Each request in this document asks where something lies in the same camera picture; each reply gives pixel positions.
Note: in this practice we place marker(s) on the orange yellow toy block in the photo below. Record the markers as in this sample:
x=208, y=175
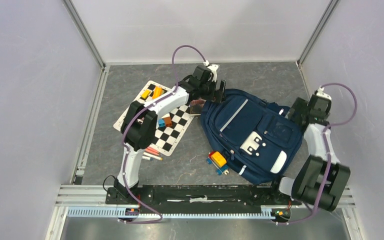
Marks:
x=157, y=92

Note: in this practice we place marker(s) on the blue cap white marker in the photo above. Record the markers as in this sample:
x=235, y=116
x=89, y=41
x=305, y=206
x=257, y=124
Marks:
x=147, y=158

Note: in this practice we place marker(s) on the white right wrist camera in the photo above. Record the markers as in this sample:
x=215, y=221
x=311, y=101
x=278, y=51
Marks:
x=324, y=100

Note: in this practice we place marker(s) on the orange brown toy block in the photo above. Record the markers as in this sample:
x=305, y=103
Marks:
x=167, y=121

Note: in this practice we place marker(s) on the dark Three Days book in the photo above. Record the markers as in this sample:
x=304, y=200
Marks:
x=196, y=107

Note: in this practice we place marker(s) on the black white chessboard mat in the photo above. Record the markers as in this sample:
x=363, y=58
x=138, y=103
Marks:
x=167, y=138

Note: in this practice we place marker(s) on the red marker pen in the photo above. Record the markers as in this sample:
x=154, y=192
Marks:
x=152, y=151

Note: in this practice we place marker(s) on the yellow red toy car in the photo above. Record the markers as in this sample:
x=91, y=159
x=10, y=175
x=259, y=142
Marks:
x=216, y=159

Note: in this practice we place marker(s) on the navy blue student backpack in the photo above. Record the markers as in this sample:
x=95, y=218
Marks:
x=255, y=137

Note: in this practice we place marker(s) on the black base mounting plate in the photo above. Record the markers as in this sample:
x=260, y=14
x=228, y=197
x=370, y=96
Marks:
x=200, y=199

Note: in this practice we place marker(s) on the slotted cable duct rail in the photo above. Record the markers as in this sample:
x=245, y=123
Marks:
x=125, y=213

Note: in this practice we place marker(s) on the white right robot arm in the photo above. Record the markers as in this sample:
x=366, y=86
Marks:
x=322, y=179

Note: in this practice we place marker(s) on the blue toy block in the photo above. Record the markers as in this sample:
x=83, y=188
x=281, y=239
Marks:
x=161, y=123

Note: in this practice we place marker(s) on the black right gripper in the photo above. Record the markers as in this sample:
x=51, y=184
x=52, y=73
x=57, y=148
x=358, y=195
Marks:
x=299, y=105

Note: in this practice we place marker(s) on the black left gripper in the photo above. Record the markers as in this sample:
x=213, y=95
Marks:
x=217, y=97

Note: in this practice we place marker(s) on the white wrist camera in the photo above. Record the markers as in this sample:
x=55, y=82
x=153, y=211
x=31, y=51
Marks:
x=324, y=100
x=213, y=68

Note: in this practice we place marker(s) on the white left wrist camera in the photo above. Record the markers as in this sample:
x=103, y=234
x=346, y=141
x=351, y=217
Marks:
x=213, y=68

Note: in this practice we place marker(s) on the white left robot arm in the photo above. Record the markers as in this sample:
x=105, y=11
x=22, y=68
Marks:
x=140, y=123

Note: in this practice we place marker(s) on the yellow white marker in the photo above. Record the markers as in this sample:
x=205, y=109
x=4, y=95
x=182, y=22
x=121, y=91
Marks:
x=154, y=157

